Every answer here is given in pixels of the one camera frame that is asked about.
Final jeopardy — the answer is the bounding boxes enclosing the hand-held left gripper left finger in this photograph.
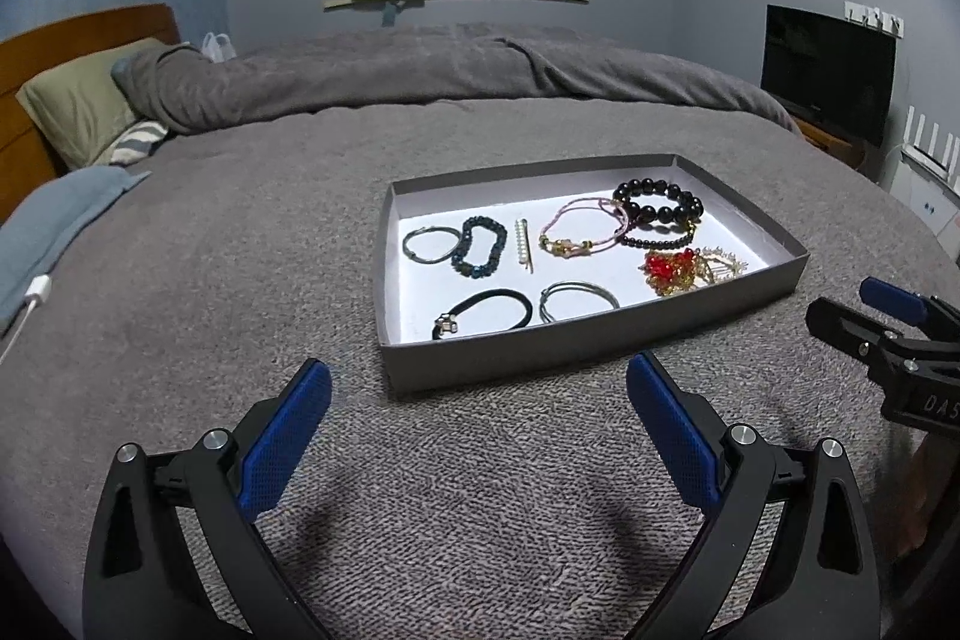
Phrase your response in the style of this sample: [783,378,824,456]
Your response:
[81,358,333,640]

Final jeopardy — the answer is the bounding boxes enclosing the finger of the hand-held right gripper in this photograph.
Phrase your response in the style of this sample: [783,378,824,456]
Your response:
[859,277,932,328]
[805,298,902,360]

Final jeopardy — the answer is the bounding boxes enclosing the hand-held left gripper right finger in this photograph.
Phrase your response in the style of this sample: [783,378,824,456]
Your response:
[626,351,881,640]

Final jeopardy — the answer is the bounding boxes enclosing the grey cardboard tray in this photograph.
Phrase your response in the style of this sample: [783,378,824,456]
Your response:
[373,154,809,395]

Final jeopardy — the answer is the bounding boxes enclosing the red bead hair ornament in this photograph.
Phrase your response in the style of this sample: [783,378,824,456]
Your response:
[639,247,706,297]

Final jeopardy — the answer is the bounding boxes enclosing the silver bangle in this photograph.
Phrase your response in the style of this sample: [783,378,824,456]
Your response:
[403,225,464,264]
[538,281,620,324]

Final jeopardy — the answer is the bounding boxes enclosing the black hair tie with charm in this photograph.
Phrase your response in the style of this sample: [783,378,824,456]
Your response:
[431,289,534,342]

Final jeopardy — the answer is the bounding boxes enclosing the pink cord bracelet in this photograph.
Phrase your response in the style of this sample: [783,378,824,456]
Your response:
[540,197,629,258]

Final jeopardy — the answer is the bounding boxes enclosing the large black bead bracelet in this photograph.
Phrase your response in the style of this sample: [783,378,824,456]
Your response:
[613,178,705,231]

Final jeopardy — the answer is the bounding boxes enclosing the blue bead bracelet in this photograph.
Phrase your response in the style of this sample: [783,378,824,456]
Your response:
[448,217,509,279]

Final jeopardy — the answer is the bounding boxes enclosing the person's right hand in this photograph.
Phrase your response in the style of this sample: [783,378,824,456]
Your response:
[893,436,947,558]

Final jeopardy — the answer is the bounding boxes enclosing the white cabinet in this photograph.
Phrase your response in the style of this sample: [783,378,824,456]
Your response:
[885,148,960,237]

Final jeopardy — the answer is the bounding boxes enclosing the white router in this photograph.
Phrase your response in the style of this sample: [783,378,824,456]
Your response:
[900,106,960,183]

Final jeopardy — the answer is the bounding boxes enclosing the grey knitted blanket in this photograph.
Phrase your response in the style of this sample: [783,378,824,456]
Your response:
[0,95,960,640]

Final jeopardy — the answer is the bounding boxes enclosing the wooden television stand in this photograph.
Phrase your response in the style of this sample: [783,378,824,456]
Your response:
[787,115,865,170]

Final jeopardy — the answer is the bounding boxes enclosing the black television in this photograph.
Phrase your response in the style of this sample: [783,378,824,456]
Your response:
[761,4,898,148]

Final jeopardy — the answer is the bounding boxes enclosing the blue cloth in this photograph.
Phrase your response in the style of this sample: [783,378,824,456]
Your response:
[0,167,151,335]

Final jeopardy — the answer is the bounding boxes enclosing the striped pillow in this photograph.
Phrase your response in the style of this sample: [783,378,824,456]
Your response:
[109,118,170,165]

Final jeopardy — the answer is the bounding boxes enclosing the wooden headboard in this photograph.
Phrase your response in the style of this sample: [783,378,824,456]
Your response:
[0,4,181,222]

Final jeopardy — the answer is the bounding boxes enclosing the grey duvet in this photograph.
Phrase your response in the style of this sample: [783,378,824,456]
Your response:
[112,20,803,135]

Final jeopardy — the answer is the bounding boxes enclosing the green pillow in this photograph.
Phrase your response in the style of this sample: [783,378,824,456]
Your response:
[16,38,170,170]

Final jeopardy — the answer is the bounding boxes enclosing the dark red bead bracelet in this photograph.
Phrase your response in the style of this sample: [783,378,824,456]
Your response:
[619,218,697,251]

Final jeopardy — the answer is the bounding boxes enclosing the white wall hooks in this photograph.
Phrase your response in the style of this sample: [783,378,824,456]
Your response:
[844,1,905,38]

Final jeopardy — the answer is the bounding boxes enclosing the white charger cable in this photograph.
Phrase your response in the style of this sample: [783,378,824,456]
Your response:
[0,276,54,365]

